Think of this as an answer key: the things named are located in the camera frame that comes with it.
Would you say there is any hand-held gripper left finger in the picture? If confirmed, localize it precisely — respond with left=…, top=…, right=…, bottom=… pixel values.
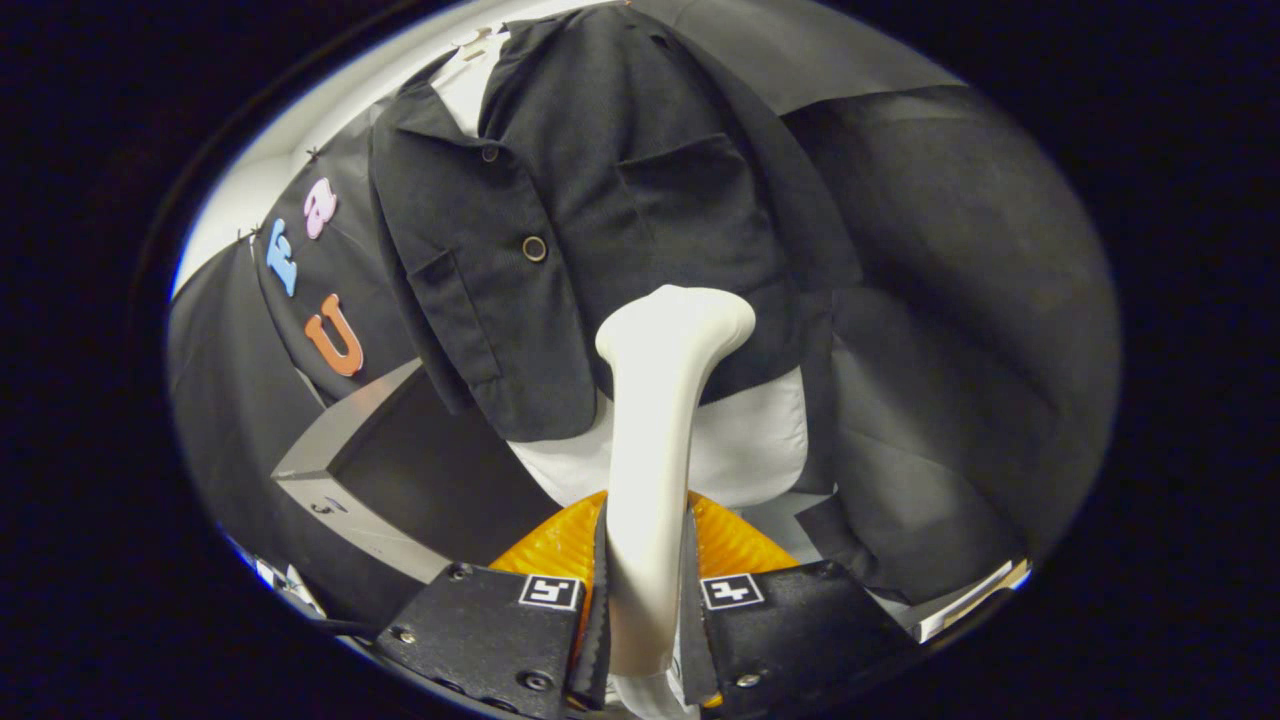
left=372, top=490, right=611, bottom=720

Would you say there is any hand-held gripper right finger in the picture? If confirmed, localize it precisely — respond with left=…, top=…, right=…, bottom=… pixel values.
left=680, top=492, right=921, bottom=713

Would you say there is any grey cabinet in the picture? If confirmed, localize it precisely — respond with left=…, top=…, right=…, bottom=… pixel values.
left=272, top=358, right=561, bottom=586

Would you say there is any black suit jacket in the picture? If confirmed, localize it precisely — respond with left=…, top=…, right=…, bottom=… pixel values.
left=368, top=5, right=863, bottom=443

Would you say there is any white garment steamer head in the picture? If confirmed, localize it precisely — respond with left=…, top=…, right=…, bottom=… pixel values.
left=595, top=285, right=757, bottom=677

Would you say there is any row of black cloth clips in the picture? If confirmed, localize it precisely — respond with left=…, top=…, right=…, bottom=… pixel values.
left=240, top=145, right=323, bottom=244

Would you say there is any white mannequin torso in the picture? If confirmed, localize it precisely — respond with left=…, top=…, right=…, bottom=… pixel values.
left=430, top=28, right=809, bottom=509

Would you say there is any cardboard box with white paper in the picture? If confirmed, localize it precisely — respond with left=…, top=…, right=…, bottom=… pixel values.
left=915, top=560, right=1031, bottom=641

